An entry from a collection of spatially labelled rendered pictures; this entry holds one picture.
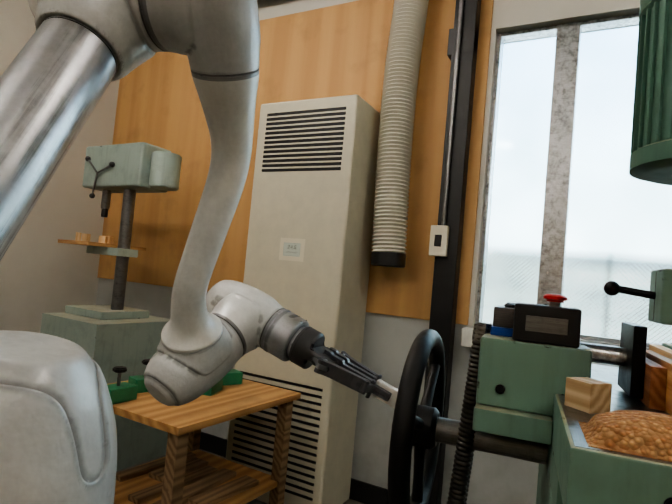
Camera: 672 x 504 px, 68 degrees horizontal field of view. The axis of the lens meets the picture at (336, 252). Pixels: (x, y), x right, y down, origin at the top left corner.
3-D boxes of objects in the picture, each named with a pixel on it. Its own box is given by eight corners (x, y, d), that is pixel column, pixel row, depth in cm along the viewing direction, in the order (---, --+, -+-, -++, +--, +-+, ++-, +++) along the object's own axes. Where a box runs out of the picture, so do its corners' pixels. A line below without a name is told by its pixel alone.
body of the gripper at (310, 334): (296, 326, 91) (339, 350, 87) (315, 323, 99) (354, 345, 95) (280, 363, 91) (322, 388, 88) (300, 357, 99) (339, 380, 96)
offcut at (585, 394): (610, 413, 54) (612, 383, 55) (589, 414, 53) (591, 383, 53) (584, 404, 58) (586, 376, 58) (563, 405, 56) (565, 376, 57)
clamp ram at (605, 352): (570, 378, 72) (575, 316, 73) (629, 386, 70) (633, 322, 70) (576, 389, 64) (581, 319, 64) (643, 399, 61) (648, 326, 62)
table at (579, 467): (491, 379, 101) (493, 350, 101) (667, 407, 89) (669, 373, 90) (447, 493, 44) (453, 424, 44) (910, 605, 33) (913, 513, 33)
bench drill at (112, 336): (106, 432, 285) (136, 161, 292) (182, 461, 254) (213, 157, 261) (18, 454, 244) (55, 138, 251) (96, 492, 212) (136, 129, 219)
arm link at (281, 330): (294, 307, 101) (318, 320, 99) (276, 347, 102) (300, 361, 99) (272, 308, 92) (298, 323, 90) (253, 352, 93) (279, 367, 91)
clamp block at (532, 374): (483, 384, 79) (487, 328, 80) (576, 399, 74) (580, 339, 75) (474, 404, 66) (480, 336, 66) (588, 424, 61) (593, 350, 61)
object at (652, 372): (622, 384, 74) (624, 350, 74) (635, 386, 74) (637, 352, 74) (648, 408, 59) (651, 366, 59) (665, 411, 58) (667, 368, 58)
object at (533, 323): (493, 330, 78) (496, 295, 78) (570, 339, 74) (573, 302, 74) (488, 337, 66) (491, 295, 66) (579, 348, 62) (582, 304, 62)
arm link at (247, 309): (288, 332, 104) (247, 372, 95) (231, 300, 110) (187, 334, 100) (292, 294, 98) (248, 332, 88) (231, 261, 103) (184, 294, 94)
